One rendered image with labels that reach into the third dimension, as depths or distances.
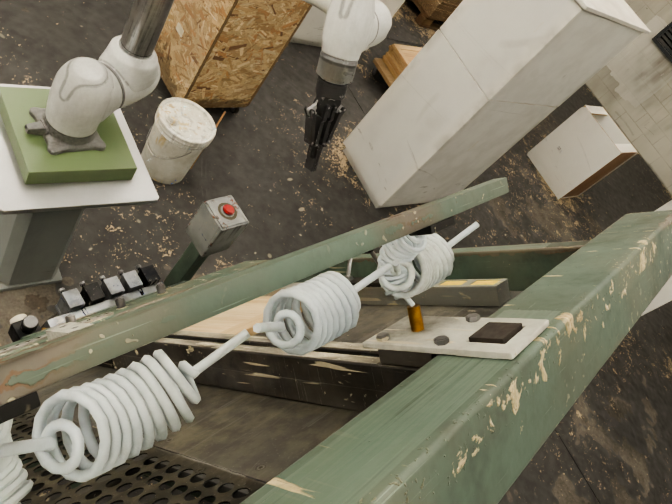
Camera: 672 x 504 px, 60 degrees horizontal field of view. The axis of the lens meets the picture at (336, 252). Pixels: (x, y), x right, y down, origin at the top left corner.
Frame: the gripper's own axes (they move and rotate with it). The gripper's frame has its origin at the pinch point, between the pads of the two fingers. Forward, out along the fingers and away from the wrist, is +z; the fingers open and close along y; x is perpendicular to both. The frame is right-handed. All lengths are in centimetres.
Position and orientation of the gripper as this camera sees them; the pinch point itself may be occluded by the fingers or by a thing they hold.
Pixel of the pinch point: (313, 156)
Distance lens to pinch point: 150.0
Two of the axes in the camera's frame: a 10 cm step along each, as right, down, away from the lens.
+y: 6.7, -2.2, 7.1
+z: -2.6, 8.2, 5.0
